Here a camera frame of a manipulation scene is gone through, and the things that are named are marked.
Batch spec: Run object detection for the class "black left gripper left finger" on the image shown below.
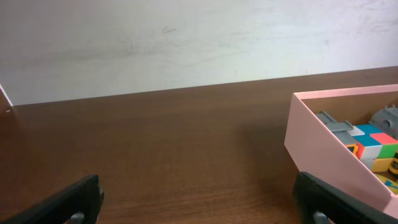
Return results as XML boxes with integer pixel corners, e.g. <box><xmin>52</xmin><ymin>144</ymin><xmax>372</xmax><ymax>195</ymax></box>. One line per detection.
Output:
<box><xmin>2</xmin><ymin>175</ymin><xmax>104</xmax><ymax>224</ymax></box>

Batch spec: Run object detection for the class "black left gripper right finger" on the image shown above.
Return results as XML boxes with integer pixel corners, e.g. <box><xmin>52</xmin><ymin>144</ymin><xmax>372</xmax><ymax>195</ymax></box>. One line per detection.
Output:
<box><xmin>293</xmin><ymin>172</ymin><xmax>397</xmax><ymax>224</ymax></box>

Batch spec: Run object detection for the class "yellow grey toy truck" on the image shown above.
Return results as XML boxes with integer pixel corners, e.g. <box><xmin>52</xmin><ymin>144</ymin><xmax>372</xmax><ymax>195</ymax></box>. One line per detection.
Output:
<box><xmin>369</xmin><ymin>105</ymin><xmax>397</xmax><ymax>178</ymax></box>
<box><xmin>315</xmin><ymin>111</ymin><xmax>358</xmax><ymax>156</ymax></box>

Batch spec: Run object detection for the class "colourful puzzle cube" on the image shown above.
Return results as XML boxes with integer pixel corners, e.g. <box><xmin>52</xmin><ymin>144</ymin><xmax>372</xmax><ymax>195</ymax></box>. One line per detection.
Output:
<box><xmin>347</xmin><ymin>124</ymin><xmax>397</xmax><ymax>172</ymax></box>

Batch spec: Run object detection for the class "yellow ball with blue letters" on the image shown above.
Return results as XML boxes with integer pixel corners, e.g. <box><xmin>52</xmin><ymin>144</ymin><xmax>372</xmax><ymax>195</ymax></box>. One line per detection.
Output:
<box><xmin>375</xmin><ymin>174</ymin><xmax>398</xmax><ymax>195</ymax></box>

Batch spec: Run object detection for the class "pink open cardboard box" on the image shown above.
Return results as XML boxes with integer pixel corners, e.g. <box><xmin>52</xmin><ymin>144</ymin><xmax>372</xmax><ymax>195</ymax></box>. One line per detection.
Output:
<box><xmin>284</xmin><ymin>85</ymin><xmax>397</xmax><ymax>217</ymax></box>

